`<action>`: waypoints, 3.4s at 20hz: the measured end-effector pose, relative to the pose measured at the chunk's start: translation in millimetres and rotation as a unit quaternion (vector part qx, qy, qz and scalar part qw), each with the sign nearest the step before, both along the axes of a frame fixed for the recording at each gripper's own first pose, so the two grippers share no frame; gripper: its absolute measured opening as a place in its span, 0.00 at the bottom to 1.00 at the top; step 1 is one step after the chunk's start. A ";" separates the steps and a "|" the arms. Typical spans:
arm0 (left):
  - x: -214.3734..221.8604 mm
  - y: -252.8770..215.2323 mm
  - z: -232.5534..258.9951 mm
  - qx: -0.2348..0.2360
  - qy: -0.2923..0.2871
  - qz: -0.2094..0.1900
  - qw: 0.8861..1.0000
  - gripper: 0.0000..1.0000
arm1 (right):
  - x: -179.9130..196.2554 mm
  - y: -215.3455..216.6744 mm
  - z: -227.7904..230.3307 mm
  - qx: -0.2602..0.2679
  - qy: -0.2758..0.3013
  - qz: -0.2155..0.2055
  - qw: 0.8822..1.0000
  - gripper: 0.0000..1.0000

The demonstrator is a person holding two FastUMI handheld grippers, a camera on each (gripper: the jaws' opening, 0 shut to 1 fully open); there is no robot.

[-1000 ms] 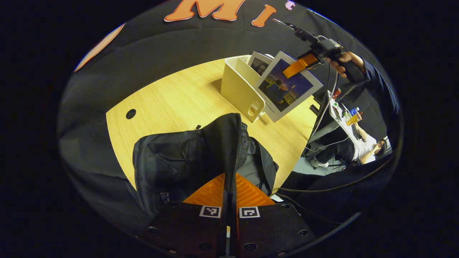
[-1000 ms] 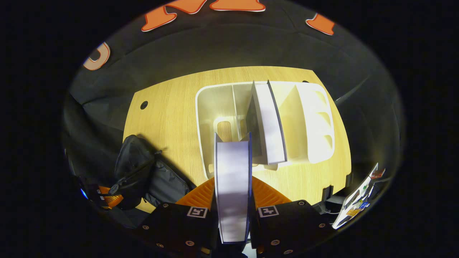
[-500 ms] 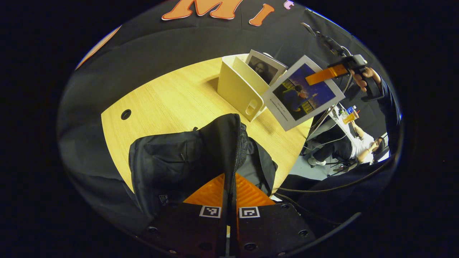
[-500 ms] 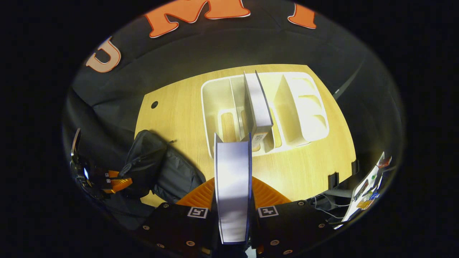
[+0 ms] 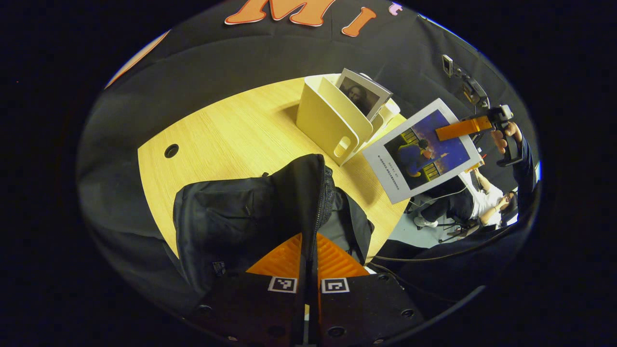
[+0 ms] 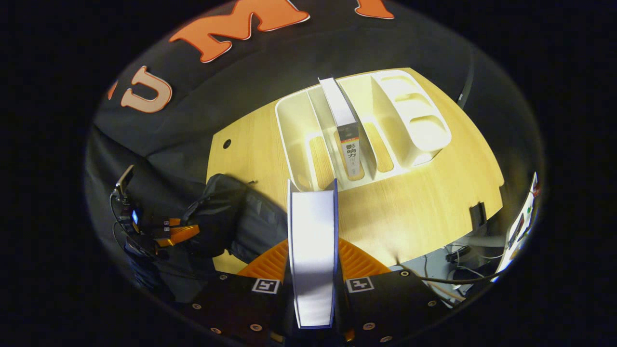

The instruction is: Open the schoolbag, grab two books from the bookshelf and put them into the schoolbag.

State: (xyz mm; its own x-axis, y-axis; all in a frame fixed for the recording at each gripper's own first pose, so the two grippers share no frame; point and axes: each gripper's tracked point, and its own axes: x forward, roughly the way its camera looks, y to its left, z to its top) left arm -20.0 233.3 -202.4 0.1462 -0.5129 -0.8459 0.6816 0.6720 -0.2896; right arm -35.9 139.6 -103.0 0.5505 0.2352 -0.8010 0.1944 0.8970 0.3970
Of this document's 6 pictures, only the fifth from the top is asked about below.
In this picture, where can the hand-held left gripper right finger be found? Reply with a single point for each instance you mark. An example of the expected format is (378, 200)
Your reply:
(361, 308)

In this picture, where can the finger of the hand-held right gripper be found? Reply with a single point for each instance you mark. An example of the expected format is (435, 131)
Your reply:
(462, 128)

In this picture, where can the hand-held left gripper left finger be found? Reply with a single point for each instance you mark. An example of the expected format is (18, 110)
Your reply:
(250, 308)

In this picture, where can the blue and white book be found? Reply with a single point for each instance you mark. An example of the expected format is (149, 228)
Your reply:
(419, 164)

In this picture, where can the black schoolbag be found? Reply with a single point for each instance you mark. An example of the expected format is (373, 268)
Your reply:
(226, 212)

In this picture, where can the portrait cover book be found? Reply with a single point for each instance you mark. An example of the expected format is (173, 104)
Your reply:
(361, 94)

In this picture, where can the white bookshelf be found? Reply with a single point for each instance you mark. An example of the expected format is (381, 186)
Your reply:
(320, 115)

